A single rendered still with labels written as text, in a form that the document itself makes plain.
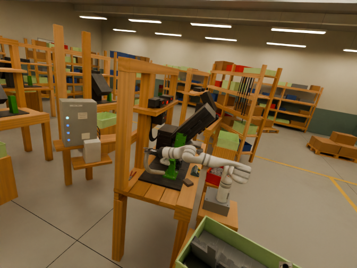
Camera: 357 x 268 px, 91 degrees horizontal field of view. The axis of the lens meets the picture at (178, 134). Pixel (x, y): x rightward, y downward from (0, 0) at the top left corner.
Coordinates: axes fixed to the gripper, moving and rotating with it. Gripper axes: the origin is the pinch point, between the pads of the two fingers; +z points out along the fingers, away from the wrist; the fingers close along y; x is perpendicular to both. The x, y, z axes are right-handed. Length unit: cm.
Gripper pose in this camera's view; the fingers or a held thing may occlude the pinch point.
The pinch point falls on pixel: (148, 152)
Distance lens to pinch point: 122.6
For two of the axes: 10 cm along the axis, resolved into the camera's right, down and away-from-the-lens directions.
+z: -8.6, 0.3, 5.1
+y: -4.8, -3.4, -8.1
